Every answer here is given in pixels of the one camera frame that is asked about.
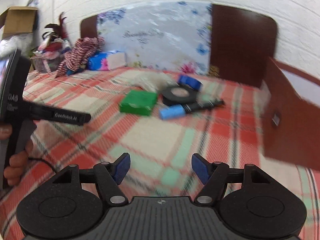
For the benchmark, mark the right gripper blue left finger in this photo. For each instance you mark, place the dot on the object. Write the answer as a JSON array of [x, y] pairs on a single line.
[[120, 167]]

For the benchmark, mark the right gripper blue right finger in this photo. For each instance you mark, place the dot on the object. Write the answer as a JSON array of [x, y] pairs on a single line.
[[202, 168]]

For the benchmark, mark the black green marker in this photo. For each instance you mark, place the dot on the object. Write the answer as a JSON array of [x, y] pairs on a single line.
[[203, 106]]

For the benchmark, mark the blue capped marker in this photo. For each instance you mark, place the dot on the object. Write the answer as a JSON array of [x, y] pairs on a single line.
[[172, 112]]

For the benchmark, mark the green small box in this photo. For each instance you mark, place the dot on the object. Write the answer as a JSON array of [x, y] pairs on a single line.
[[138, 102]]

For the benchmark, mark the black tape roll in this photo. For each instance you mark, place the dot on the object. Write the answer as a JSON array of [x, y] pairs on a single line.
[[178, 95]]

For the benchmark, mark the blue tape roll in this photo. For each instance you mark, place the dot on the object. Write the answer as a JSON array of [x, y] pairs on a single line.
[[189, 81]]

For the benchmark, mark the clear bag of beads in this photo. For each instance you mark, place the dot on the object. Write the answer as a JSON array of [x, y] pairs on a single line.
[[153, 81]]

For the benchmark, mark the person's left hand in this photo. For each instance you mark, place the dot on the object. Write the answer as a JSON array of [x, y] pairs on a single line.
[[17, 162]]

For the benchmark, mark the red plaid blanket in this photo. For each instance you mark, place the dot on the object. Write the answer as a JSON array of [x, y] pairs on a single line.
[[160, 150]]

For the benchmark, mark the pile of clutter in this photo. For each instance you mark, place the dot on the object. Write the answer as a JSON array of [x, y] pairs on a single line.
[[54, 44]]

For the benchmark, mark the red checkered cloth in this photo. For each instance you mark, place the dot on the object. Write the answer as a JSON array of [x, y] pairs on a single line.
[[77, 58]]

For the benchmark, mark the cardboard box on shelf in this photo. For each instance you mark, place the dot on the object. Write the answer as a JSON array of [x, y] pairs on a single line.
[[19, 20]]

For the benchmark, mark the brown cardboard shoe box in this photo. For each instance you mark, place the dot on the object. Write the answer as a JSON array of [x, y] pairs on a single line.
[[291, 117]]

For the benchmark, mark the blue floral tissue pack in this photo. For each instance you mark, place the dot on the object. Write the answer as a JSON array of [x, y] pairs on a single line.
[[107, 61]]

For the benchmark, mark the dark brown wooden headboard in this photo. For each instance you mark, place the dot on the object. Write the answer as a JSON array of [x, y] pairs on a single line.
[[241, 43]]

